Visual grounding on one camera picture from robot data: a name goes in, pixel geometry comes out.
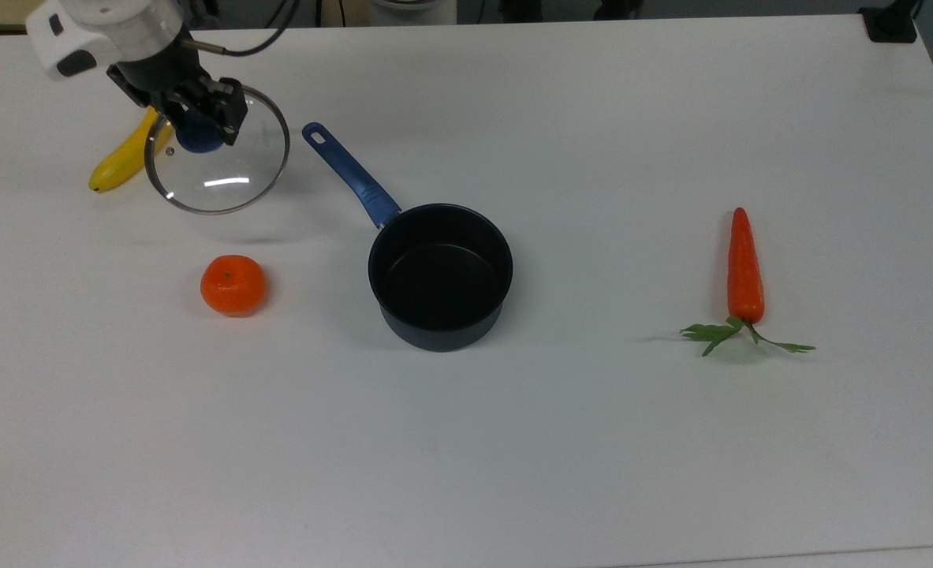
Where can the orange carrot with green leaves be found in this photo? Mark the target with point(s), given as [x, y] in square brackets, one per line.
[744, 276]

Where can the yellow banana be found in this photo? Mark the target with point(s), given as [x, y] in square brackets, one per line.
[123, 162]

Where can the orange tangerine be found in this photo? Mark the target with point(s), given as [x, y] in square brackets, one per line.
[233, 285]

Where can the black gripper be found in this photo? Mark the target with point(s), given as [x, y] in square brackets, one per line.
[162, 75]

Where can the black table clamp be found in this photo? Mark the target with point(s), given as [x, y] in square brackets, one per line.
[890, 22]

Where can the glass lid with blue knob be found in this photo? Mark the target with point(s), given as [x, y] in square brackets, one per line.
[225, 170]

